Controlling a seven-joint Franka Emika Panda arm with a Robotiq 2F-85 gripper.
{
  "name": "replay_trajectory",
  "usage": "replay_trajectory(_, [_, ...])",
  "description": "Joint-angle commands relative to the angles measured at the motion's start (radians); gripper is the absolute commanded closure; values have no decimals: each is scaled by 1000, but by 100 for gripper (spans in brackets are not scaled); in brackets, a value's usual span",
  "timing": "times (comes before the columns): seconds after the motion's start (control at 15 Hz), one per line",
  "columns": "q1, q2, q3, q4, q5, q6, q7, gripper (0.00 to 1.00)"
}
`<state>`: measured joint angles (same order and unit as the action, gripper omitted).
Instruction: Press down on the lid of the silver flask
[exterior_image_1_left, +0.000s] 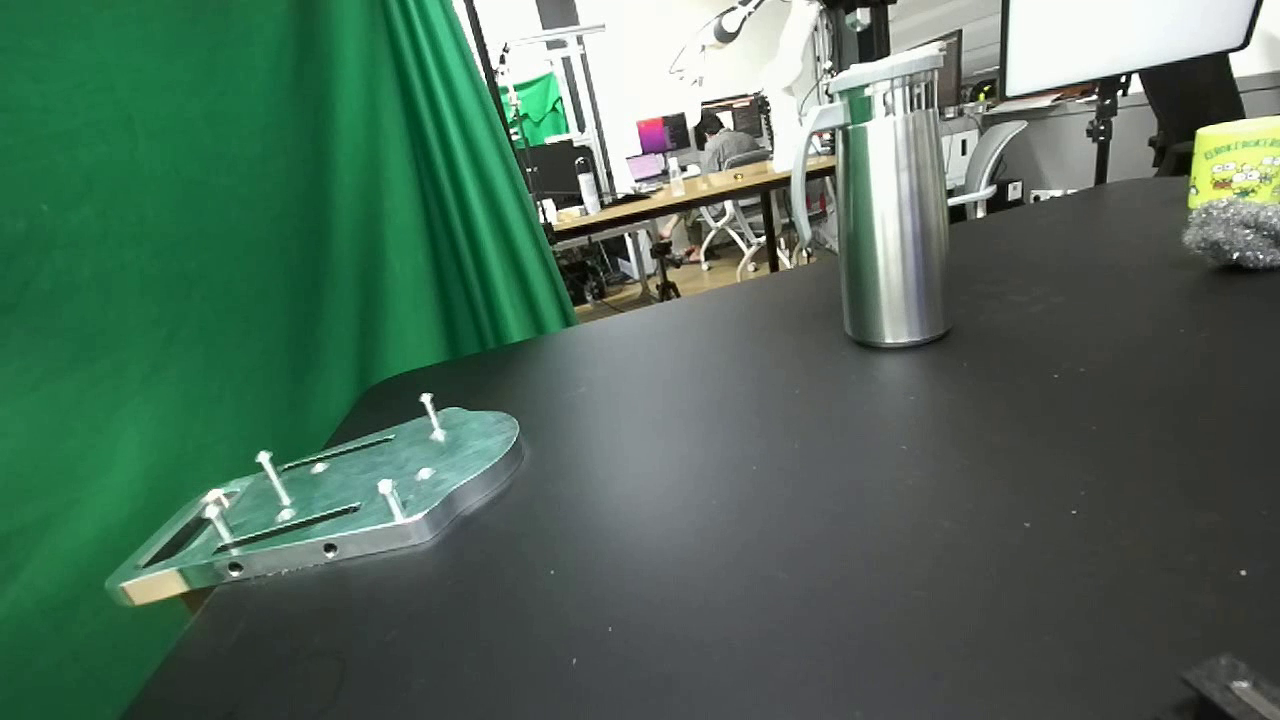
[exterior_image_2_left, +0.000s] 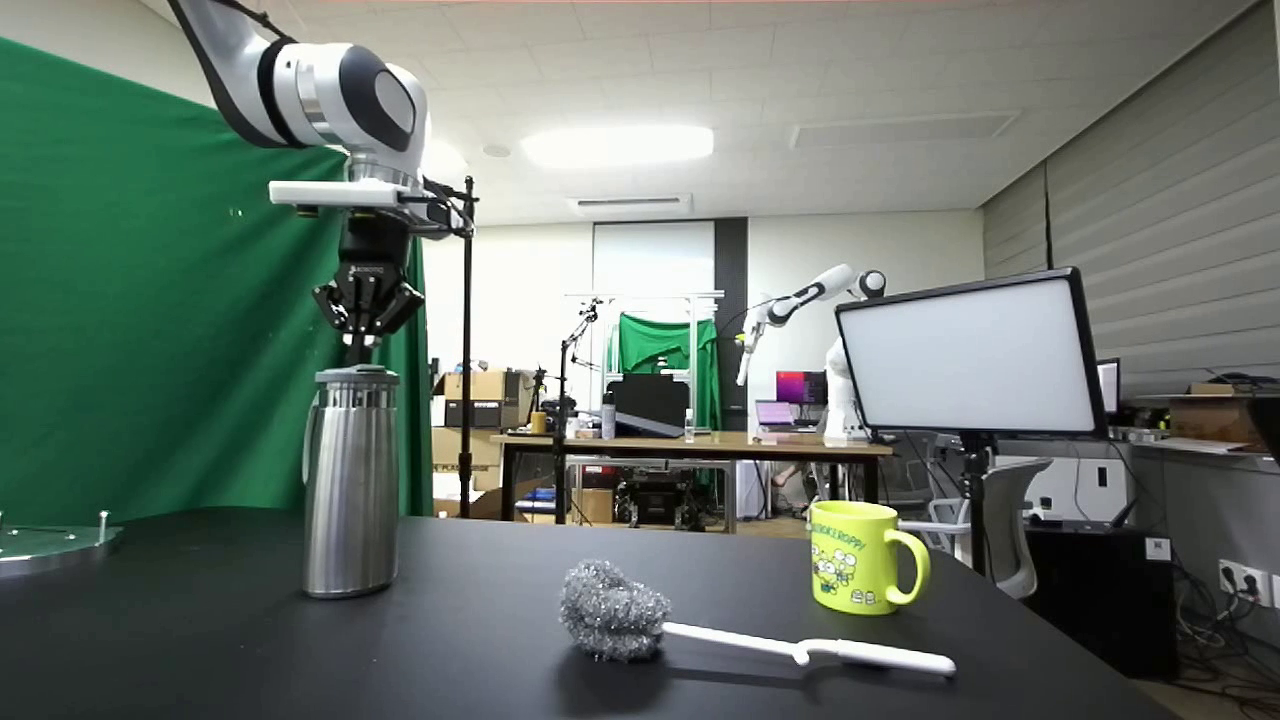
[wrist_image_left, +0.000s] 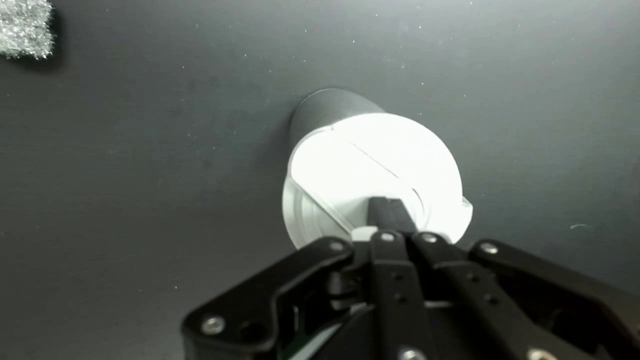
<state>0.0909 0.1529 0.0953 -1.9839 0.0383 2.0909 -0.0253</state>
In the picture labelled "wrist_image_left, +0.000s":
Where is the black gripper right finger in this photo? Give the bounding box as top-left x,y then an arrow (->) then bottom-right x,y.
390,198 -> 640,360

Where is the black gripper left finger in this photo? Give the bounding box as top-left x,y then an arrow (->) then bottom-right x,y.
180,195 -> 436,360

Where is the white flask lid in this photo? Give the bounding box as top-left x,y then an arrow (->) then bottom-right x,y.
280,109 -> 476,252

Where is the silver metal flask body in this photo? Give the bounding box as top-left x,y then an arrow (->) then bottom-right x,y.
287,85 -> 389,153

